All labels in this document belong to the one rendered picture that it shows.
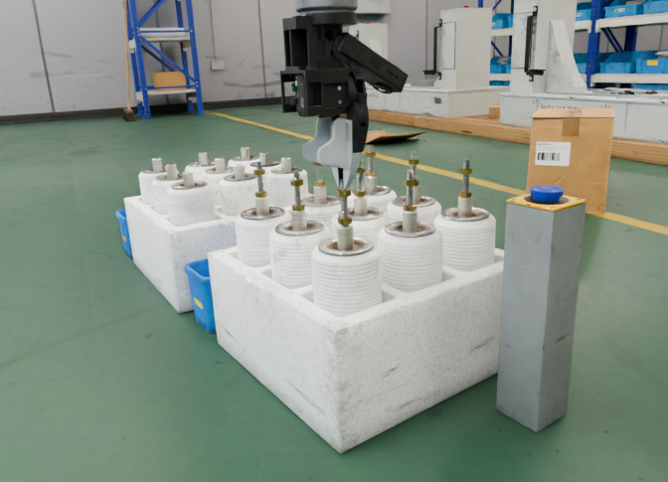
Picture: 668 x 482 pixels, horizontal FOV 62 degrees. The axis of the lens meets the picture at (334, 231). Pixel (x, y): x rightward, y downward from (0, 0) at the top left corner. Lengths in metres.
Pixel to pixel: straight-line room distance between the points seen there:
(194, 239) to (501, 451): 0.71
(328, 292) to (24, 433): 0.49
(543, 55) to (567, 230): 2.85
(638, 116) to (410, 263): 2.29
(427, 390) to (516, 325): 0.16
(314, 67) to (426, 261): 0.31
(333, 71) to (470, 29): 3.48
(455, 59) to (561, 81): 0.85
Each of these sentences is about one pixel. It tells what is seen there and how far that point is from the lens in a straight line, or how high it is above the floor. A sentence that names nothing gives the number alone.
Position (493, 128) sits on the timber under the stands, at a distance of 3.55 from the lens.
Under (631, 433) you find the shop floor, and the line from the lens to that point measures 0.89.
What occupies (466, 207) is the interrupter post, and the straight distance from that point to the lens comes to 0.90.
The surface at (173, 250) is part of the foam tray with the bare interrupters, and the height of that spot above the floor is 0.14.
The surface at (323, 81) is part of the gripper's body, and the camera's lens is 0.67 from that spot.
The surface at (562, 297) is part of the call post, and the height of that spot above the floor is 0.19.
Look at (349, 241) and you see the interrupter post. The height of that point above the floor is 0.26.
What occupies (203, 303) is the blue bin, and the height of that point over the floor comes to 0.06.
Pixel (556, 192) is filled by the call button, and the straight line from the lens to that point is 0.74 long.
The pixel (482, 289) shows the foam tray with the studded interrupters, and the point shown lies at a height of 0.16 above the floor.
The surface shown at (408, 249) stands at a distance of 0.79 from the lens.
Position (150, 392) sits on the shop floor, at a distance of 0.97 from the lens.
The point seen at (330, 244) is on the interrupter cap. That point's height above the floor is 0.25.
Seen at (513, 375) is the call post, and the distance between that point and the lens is 0.83.
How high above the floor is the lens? 0.49
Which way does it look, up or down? 17 degrees down
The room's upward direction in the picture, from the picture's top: 2 degrees counter-clockwise
